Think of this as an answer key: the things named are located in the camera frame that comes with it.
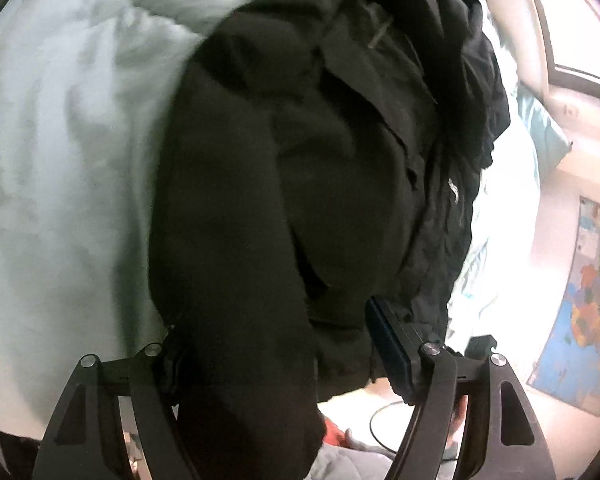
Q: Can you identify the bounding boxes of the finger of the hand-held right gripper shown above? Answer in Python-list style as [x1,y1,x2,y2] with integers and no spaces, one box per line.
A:
[464,334,499,361]

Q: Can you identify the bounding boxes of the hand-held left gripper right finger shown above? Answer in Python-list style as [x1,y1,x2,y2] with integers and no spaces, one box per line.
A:
[365,296,551,480]

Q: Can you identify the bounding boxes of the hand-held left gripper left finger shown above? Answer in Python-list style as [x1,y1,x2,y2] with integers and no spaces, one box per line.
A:
[32,327,201,480]

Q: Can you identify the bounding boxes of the black hooded jacket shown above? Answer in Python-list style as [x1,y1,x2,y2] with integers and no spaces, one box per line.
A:
[147,0,512,480]

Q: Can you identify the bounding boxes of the red object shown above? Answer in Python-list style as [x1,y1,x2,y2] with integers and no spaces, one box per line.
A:
[323,411,353,447]

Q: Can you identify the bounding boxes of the person's grey trousers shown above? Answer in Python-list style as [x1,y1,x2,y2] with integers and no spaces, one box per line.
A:
[307,437,398,480]

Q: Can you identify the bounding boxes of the light blue duvet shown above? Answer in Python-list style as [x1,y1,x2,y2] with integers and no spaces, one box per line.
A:
[0,0,574,441]

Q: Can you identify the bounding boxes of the dark framed window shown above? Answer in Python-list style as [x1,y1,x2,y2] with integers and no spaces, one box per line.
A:
[522,0,600,107]

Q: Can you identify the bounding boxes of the black cable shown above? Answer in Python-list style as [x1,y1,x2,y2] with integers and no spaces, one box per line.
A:
[369,399,462,462]

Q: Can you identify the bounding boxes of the colourful wall map poster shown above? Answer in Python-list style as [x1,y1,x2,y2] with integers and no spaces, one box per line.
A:
[526,196,600,418]

